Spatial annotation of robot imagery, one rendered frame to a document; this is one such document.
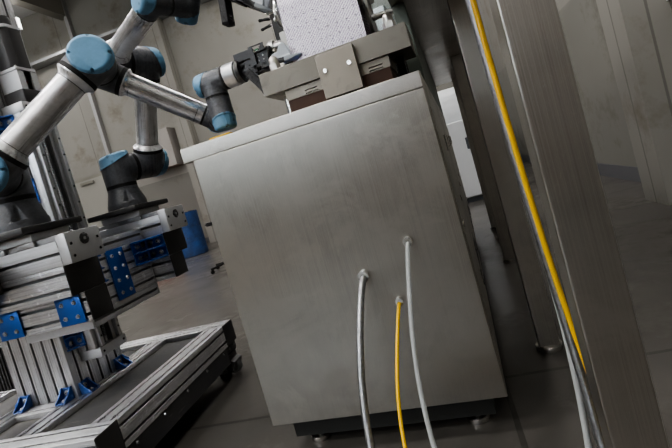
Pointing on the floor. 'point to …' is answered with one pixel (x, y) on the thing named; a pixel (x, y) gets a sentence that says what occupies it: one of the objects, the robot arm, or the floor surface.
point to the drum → (196, 243)
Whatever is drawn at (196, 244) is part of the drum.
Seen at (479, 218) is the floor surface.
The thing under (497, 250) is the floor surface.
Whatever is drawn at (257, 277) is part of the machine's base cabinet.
